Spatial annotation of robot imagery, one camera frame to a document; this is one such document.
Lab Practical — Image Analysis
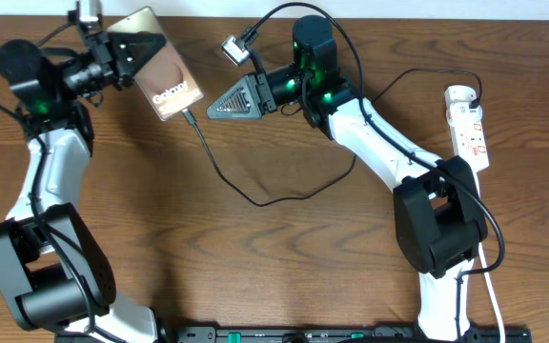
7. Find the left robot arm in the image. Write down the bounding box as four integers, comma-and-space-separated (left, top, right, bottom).
0, 30, 169, 342

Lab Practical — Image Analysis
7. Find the white USB charger adapter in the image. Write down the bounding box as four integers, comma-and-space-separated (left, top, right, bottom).
444, 85, 483, 121

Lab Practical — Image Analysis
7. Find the black USB charging cable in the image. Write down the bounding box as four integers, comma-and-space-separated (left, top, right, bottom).
181, 68, 484, 208

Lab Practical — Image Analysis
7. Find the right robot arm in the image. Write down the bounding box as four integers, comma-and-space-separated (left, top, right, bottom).
207, 15, 487, 342

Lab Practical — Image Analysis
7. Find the white power strip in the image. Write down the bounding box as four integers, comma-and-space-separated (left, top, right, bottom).
446, 102, 489, 172

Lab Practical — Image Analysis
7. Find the Galaxy smartphone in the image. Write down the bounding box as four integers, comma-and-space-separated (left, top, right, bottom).
108, 7, 204, 121

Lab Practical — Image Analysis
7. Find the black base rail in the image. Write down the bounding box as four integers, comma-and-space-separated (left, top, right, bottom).
53, 325, 533, 343

